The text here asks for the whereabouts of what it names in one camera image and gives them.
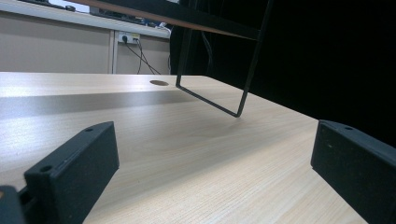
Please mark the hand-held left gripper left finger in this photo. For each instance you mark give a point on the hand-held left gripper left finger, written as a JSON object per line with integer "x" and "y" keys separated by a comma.
{"x": 74, "y": 174}

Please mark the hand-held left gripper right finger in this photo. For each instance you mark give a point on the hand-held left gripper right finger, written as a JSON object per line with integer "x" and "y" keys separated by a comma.
{"x": 358, "y": 168}

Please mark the black two-tier shelf rack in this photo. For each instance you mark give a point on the black two-tier shelf rack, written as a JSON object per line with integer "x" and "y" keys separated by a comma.
{"x": 218, "y": 26}

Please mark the dark curtain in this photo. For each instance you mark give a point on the dark curtain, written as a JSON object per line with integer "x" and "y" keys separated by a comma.
{"x": 327, "y": 62}

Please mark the white wall power outlet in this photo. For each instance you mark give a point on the white wall power outlet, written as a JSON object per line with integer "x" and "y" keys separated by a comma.
{"x": 132, "y": 36}

